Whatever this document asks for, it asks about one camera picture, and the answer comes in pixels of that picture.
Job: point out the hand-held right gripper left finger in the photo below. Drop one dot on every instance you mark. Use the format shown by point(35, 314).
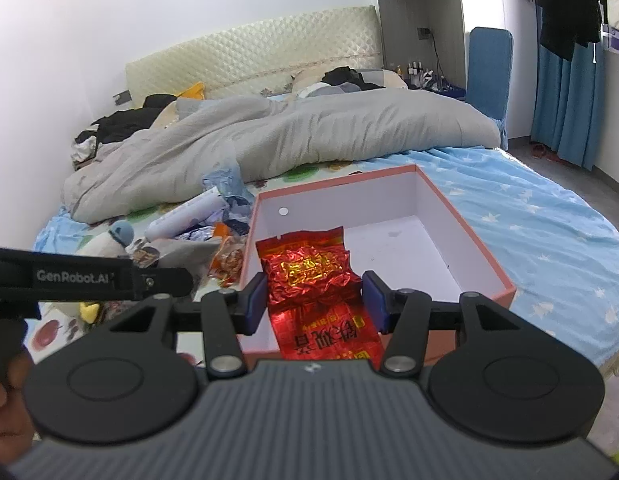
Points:
point(255, 302)

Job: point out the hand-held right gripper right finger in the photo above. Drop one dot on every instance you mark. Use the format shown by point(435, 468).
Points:
point(373, 305)

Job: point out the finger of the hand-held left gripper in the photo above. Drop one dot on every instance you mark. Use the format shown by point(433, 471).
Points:
point(169, 280)

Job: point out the pile of red snack packets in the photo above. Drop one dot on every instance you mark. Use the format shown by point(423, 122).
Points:
point(229, 262)

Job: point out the red foil snack packet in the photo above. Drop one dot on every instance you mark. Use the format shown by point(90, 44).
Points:
point(309, 270)

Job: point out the pink cardboard box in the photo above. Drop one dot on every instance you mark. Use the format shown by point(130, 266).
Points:
point(389, 200)

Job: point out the person's left hand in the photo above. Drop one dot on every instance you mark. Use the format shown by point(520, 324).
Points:
point(9, 420)

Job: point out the white cylindrical bottle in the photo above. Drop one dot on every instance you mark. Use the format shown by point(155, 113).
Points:
point(184, 215)

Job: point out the white plush duck toy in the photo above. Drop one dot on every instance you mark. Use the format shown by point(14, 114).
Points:
point(120, 232)

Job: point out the dark blue snack bag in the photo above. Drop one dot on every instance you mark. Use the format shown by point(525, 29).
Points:
point(237, 210)

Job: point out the crumpled blue plastic bag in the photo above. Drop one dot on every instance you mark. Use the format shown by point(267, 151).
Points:
point(224, 177)

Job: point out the black clothes pile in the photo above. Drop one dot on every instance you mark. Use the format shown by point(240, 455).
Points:
point(124, 122)

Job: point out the grey duvet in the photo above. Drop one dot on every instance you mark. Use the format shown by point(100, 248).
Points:
point(289, 135)

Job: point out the yellow pillow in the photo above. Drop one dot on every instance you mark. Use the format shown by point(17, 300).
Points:
point(192, 91)

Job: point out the cream pillow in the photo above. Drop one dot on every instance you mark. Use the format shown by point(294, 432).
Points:
point(389, 80)

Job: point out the black garment on pillow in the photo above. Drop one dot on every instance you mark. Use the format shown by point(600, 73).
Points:
point(347, 77)

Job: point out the red slippers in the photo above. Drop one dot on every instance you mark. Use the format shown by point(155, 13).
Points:
point(547, 154)

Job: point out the group of small bottles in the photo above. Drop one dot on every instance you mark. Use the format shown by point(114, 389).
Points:
point(414, 72)

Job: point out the cream quilted headboard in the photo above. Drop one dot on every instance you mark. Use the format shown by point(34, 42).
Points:
point(249, 50)

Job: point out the blue chair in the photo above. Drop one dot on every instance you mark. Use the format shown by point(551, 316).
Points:
point(489, 75)

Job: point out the blue curtain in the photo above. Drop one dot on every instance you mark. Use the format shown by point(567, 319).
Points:
point(564, 110)

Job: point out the black hanging coat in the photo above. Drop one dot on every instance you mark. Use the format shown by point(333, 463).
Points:
point(569, 10)

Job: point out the grey wall socket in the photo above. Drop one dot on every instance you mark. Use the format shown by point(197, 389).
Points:
point(122, 97)

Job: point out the wall socket with charger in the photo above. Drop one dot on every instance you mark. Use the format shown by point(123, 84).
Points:
point(424, 33)

